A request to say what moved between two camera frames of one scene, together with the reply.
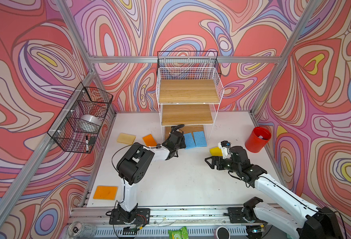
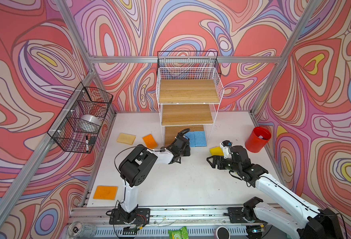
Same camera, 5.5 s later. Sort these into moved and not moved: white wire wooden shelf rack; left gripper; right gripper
Moved: left gripper
Not moved: white wire wooden shelf rack; right gripper
